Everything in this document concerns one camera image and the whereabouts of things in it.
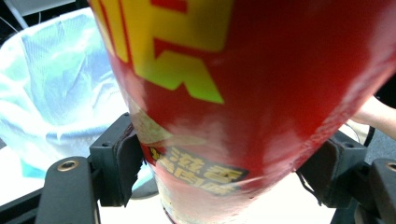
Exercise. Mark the red chip can yellow lid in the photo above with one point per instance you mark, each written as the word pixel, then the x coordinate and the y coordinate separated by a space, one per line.
pixel 243 93

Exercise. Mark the trash bin with blue bag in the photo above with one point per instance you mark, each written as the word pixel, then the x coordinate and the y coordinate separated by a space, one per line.
pixel 62 87

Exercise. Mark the white metal desk frame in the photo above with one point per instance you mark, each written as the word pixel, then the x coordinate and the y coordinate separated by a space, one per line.
pixel 28 7

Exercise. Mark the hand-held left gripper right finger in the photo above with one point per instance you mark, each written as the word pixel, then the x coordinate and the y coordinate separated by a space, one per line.
pixel 334 172

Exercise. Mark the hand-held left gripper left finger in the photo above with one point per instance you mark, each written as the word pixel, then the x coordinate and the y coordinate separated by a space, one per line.
pixel 120 161

